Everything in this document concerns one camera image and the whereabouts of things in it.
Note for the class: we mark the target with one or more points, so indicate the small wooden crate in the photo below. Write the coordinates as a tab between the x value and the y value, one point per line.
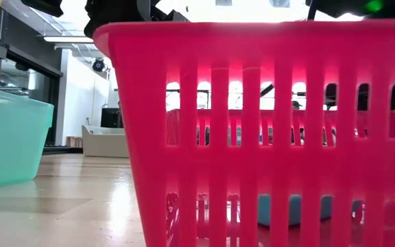
74	142

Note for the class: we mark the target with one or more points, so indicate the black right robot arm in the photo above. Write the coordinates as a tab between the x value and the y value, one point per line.
355	7

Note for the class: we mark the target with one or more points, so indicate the ceiling light strip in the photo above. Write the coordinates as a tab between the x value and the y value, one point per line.
67	39

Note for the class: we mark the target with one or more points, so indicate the black computer monitor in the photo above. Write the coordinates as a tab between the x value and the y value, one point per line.
110	117

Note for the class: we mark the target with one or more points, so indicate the person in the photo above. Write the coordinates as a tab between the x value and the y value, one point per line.
297	105

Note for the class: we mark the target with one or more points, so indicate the blue eraser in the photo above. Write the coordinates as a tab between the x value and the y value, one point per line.
295	211

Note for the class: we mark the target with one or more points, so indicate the red plastic slotted basket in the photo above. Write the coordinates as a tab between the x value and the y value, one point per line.
252	164

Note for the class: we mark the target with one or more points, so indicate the teal translucent plastic bin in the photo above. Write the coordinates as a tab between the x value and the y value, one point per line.
9	137

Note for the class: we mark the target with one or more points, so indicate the round black ceiling lamp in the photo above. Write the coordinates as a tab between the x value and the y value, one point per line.
98	65

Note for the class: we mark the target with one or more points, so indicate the white plastic tub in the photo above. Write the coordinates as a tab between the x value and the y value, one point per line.
105	145

